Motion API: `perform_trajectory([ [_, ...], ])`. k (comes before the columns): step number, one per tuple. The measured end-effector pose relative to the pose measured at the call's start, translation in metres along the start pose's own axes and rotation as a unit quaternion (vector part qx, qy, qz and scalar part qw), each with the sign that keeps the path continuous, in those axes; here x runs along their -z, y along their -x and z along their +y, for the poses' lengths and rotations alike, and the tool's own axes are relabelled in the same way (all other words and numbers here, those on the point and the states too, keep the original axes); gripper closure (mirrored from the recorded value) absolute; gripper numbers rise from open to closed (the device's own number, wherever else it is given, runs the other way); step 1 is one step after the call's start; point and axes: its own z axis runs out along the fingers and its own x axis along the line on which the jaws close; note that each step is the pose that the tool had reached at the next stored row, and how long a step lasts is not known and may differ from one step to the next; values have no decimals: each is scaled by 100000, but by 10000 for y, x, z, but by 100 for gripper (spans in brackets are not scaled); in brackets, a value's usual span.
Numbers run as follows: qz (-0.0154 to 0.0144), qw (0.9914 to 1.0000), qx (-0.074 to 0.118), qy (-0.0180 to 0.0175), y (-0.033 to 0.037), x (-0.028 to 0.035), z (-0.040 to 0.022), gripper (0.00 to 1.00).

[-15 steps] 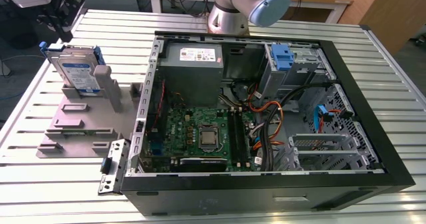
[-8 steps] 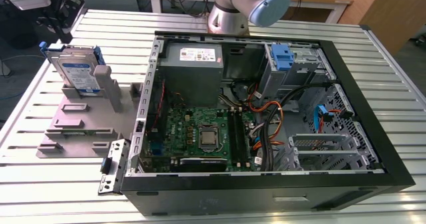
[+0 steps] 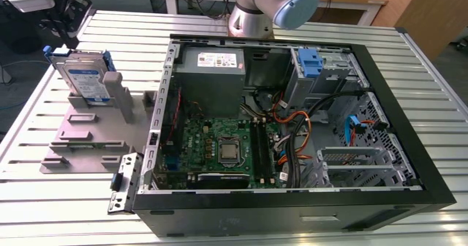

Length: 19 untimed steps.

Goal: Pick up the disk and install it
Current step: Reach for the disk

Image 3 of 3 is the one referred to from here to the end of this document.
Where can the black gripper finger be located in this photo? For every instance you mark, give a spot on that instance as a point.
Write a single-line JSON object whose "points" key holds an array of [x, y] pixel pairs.
{"points": [[75, 24]]}

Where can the hard disk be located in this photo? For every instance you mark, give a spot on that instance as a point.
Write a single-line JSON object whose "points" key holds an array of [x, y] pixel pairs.
{"points": [[86, 84]]}

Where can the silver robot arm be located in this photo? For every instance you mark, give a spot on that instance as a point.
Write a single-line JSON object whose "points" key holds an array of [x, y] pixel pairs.
{"points": [[253, 18]]}

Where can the metal disk bay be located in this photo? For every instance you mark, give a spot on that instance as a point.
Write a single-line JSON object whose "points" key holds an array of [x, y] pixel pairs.
{"points": [[351, 170]]}

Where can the black office chair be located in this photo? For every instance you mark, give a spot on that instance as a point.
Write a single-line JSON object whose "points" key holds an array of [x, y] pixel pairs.
{"points": [[18, 37]]}

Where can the grey parts rack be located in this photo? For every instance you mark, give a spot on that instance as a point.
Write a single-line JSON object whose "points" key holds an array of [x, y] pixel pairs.
{"points": [[106, 131]]}

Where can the grey power supply unit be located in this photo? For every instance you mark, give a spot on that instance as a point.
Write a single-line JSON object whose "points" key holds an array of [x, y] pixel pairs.
{"points": [[209, 92]]}

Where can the green RAM stick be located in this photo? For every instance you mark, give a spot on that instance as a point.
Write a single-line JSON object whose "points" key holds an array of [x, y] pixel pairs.
{"points": [[87, 146]]}

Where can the green motherboard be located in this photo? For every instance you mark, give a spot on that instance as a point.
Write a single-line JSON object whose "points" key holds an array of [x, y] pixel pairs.
{"points": [[227, 125]]}

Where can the silver CPU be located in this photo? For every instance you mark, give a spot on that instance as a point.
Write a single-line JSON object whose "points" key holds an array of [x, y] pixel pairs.
{"points": [[229, 150]]}

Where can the blue drive cage latch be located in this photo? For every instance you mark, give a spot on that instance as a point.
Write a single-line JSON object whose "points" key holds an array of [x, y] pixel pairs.
{"points": [[309, 62]]}

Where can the CPU socket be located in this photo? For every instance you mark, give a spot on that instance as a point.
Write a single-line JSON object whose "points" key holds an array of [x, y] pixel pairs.
{"points": [[230, 165]]}

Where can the black RAM slot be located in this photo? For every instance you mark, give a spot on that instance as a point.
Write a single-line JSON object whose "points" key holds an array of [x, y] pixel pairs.
{"points": [[257, 150]]}

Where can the black graphics card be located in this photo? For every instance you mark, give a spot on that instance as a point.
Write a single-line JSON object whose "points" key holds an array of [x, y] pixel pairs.
{"points": [[223, 179]]}

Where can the grey metal drive cage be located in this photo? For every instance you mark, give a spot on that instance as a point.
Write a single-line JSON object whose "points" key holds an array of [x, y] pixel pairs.
{"points": [[314, 91]]}

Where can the black PC case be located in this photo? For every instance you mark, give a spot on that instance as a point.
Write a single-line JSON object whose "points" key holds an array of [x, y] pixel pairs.
{"points": [[257, 218]]}

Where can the wooden cabinet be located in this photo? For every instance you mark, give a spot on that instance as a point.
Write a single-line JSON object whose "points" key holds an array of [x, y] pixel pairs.
{"points": [[431, 24]]}

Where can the metal card retainer bracket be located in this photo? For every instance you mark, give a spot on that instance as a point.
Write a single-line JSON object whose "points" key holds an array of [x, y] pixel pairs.
{"points": [[129, 169]]}

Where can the blue bracket latch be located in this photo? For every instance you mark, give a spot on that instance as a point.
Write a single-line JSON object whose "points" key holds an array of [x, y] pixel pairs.
{"points": [[117, 182]]}

